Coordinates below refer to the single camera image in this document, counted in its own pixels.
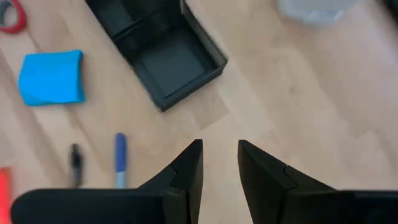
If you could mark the black ballpoint pen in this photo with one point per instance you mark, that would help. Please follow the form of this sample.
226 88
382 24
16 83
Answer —
76 161

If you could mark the white hexagonal planter pot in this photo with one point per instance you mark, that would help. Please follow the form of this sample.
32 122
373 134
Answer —
314 11

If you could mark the orange highlighter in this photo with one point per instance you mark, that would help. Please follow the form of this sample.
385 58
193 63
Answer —
4 193

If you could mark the black mesh desk organizer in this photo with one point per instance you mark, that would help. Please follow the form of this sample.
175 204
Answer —
174 65

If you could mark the blue sticky note pad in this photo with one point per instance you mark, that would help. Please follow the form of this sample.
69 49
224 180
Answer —
51 77

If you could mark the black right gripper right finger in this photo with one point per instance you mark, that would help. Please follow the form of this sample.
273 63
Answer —
295 202

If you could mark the blue capped marker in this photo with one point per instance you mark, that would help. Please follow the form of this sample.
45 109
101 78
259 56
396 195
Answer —
120 155

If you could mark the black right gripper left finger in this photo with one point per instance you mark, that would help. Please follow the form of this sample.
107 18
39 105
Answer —
124 205

